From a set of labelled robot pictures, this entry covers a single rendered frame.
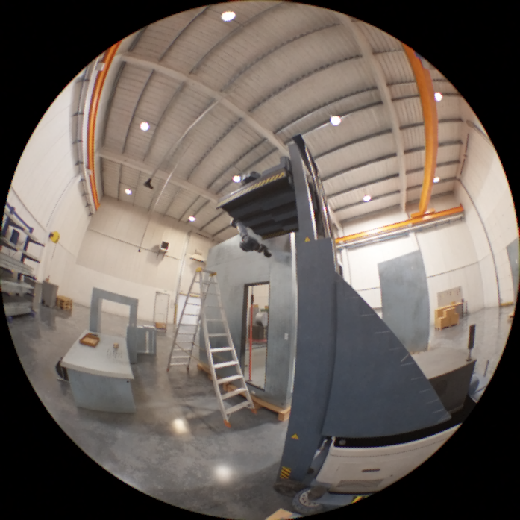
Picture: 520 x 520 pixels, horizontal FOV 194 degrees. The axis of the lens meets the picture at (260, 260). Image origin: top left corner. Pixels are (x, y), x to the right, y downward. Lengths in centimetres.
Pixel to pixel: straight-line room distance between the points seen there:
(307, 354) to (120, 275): 1158
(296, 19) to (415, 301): 892
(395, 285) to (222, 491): 547
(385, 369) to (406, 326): 440
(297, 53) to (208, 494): 829
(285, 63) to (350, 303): 648
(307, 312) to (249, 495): 168
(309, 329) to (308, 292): 19
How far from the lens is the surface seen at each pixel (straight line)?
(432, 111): 720
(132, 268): 1183
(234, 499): 176
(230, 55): 652
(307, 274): 84
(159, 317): 1197
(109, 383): 236
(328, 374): 86
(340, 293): 79
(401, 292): 520
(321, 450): 195
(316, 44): 672
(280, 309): 215
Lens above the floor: 166
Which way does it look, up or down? 19 degrees up
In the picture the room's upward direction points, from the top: 3 degrees clockwise
